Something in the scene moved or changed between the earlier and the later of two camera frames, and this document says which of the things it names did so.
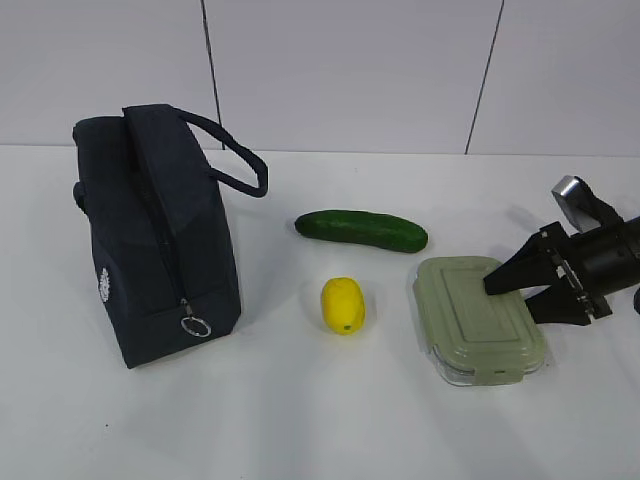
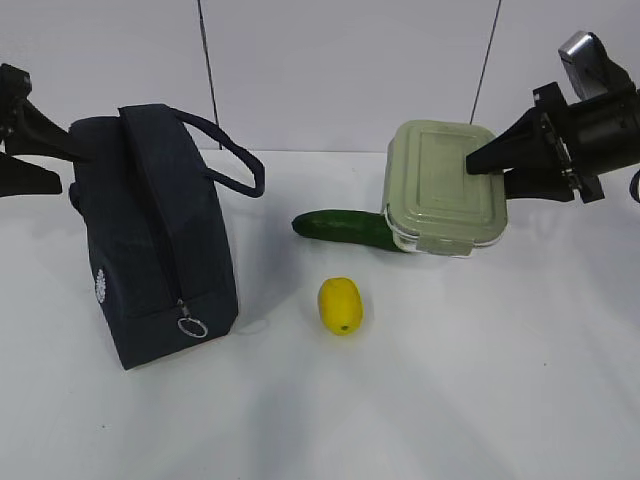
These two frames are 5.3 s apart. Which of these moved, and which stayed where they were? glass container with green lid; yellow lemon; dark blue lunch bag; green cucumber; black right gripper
Moved: glass container with green lid; black right gripper
Stayed: yellow lemon; green cucumber; dark blue lunch bag
